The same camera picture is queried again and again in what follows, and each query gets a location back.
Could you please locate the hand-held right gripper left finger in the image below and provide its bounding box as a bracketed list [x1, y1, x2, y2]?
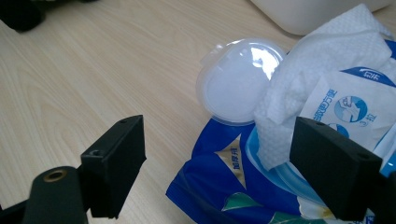
[80, 115, 148, 219]

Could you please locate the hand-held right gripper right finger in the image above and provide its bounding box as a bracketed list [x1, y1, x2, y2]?
[289, 116, 384, 222]

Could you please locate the white wet wipe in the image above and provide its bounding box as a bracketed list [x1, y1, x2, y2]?
[253, 3, 395, 171]

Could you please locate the white plastic bin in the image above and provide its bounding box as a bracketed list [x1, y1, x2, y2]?
[250, 0, 396, 35]

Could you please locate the panda plush toy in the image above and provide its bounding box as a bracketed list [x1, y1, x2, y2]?
[0, 0, 45, 33]

